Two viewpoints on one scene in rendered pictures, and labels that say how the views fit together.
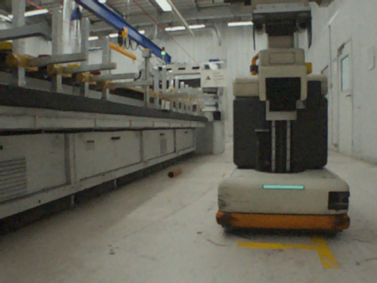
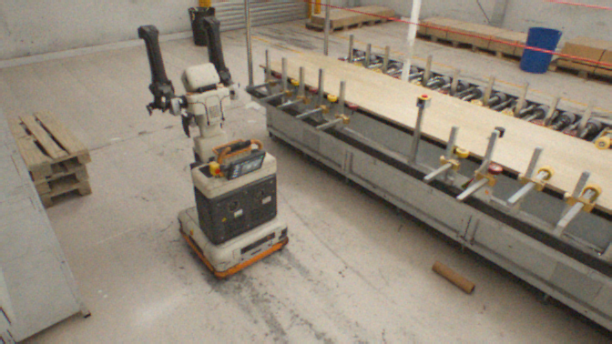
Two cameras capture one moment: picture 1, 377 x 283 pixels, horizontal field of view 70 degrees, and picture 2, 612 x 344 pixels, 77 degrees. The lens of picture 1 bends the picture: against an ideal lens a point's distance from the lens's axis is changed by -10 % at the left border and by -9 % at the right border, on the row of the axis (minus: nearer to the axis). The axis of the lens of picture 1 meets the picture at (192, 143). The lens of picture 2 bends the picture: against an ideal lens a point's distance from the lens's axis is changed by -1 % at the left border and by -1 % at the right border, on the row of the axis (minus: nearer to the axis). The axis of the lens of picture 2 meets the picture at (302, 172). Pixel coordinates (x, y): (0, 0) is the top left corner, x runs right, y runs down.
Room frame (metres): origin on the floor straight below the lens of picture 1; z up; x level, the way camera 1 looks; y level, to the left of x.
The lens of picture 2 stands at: (3.38, -2.05, 2.17)
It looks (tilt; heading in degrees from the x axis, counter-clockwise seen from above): 33 degrees down; 126
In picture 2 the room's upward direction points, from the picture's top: 1 degrees clockwise
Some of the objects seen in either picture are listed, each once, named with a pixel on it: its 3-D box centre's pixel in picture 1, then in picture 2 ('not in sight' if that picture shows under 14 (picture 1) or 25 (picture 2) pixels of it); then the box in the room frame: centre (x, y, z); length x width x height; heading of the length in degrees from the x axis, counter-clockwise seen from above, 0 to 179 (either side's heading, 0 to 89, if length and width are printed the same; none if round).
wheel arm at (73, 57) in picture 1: (42, 62); (279, 96); (1.16, 0.63, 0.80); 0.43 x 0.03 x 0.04; 77
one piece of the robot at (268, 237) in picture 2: not in sight; (258, 242); (1.91, -0.54, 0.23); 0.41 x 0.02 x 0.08; 76
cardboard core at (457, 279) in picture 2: (175, 172); (453, 277); (3.13, 0.19, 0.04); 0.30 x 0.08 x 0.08; 167
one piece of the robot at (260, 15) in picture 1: (281, 24); (201, 117); (1.31, -0.42, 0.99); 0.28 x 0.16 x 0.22; 76
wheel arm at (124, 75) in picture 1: (101, 78); (315, 112); (1.65, 0.52, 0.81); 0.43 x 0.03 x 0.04; 77
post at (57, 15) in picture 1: (56, 57); (301, 92); (1.39, 0.67, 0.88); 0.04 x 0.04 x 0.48; 77
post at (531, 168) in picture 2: (171, 91); (525, 183); (3.34, 0.24, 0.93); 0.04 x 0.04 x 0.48; 77
